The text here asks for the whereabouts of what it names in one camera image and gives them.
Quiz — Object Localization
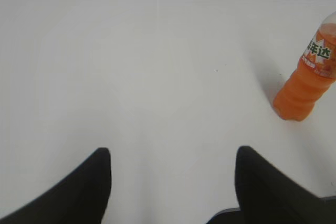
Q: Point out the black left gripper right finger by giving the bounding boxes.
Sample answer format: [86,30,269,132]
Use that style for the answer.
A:
[235,146,335,223]

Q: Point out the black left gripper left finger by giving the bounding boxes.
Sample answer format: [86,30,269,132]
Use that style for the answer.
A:
[1,147,112,223]

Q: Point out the orange soda plastic bottle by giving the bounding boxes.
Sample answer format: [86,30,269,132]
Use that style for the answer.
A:
[273,13,335,121]

